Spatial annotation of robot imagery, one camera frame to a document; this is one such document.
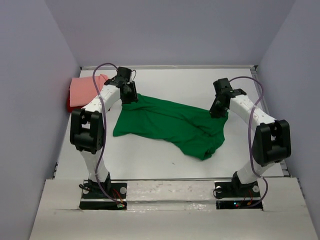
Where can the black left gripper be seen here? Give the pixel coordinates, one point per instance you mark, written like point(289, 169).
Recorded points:
point(133, 98)

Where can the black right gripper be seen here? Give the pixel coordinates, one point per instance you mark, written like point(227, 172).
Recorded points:
point(215, 114)

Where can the green t shirt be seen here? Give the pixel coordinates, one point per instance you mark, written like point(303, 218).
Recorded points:
point(189, 128)

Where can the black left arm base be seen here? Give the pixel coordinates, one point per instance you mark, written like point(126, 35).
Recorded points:
point(92, 198)

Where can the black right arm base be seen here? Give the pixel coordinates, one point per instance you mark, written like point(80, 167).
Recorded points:
point(230, 198)

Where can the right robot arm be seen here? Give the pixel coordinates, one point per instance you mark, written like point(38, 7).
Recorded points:
point(269, 139)

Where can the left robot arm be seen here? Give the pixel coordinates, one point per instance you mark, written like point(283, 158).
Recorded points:
point(88, 126)

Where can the pink t shirt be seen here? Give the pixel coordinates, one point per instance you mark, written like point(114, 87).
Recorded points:
point(81, 91)

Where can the dark red t shirt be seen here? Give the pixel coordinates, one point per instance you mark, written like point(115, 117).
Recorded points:
point(70, 107)

